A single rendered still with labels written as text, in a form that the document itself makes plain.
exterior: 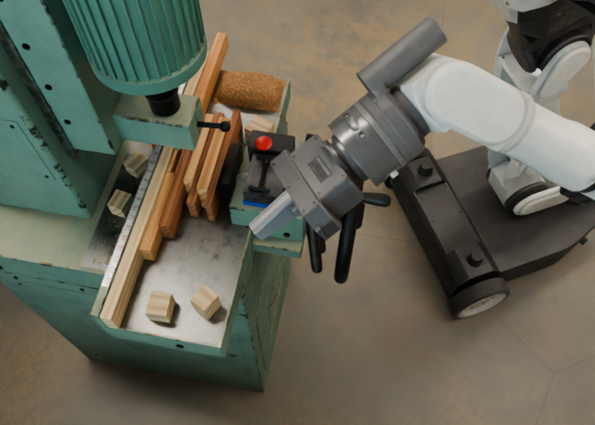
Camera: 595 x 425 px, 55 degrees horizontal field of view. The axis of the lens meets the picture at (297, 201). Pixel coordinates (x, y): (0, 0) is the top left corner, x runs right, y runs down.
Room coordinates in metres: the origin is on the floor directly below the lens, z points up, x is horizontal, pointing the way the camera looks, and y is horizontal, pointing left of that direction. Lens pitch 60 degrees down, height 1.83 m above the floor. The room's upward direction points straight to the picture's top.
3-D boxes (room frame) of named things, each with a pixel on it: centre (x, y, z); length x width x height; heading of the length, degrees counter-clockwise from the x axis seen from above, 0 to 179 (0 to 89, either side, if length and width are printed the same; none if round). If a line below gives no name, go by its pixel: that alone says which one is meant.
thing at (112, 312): (0.60, 0.25, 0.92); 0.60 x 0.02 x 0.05; 169
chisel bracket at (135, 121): (0.64, 0.24, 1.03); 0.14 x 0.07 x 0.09; 79
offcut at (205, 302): (0.34, 0.15, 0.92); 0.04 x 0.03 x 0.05; 141
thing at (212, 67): (0.69, 0.21, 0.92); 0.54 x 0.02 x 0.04; 169
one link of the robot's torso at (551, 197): (1.00, -0.75, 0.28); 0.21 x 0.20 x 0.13; 109
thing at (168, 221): (0.59, 0.21, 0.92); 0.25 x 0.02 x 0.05; 169
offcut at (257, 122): (0.70, 0.08, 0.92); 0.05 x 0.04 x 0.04; 61
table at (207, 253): (0.58, 0.13, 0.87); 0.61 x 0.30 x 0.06; 169
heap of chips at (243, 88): (0.82, 0.10, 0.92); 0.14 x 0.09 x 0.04; 79
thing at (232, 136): (0.62, 0.14, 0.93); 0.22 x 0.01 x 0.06; 169
